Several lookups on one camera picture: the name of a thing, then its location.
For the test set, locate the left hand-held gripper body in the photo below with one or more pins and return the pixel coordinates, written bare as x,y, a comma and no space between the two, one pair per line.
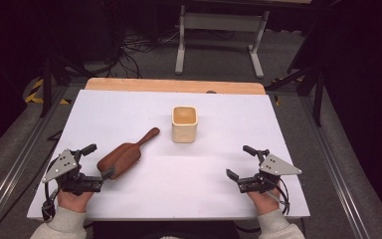
67,171

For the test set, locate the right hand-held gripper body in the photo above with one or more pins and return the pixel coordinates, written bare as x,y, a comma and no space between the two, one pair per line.
269,174

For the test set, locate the wooden hairbrush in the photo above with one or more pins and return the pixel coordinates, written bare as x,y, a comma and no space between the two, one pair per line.
125,156

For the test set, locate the square wooden cup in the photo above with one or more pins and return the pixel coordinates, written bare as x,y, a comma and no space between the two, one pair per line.
184,124

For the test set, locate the person's right hand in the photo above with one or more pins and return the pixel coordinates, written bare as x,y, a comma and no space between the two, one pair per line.
264,201

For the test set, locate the person's left hand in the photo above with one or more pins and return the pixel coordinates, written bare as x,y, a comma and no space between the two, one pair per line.
74,199

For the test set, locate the white board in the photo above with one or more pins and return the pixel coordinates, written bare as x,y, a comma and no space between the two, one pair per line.
165,166

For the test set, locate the black metal stand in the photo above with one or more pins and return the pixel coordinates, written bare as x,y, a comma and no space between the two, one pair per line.
51,74
306,78

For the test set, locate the wooden table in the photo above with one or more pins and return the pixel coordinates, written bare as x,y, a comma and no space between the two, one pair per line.
174,85

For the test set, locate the white metal table frame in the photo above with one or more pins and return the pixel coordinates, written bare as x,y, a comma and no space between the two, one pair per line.
220,36

